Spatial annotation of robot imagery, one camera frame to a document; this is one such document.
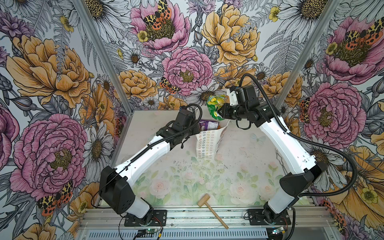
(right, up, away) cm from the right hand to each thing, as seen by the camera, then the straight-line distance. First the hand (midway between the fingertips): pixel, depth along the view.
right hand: (220, 116), depth 73 cm
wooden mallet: (-8, -43, +5) cm, 44 cm away
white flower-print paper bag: (-5, -14, +10) cm, 18 cm away
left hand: (-11, -7, +6) cm, 15 cm away
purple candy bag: (-5, -5, +15) cm, 17 cm away
